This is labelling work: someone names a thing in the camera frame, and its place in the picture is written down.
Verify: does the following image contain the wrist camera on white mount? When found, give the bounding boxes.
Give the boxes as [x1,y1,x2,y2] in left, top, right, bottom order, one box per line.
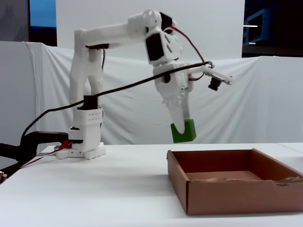
[189,65,235,91]

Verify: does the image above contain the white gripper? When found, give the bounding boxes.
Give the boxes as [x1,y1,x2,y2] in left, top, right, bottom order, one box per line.
[152,61,194,134]

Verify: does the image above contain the red white wire bundle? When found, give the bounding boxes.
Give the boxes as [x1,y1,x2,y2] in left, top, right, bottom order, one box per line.
[18,150,59,170]

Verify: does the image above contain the green cube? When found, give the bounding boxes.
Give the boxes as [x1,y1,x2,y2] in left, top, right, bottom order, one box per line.
[170,119,197,144]

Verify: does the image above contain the thin red black wire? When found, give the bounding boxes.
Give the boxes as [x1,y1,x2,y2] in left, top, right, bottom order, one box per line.
[164,26,208,82]

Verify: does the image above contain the thick black cable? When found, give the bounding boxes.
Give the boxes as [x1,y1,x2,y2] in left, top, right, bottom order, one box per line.
[20,61,215,154]

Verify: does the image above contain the brown cardboard box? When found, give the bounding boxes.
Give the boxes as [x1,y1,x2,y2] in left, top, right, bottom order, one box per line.
[167,148,303,216]

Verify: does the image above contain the dark glass window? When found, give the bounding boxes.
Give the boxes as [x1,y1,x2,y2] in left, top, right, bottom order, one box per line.
[29,0,57,47]
[241,0,303,59]

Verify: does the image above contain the white draped cloth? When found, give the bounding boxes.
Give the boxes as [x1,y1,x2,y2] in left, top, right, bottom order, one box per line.
[0,41,303,154]

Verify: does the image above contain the black table clamp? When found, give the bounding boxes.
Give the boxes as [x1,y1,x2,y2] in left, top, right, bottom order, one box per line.
[0,131,71,171]

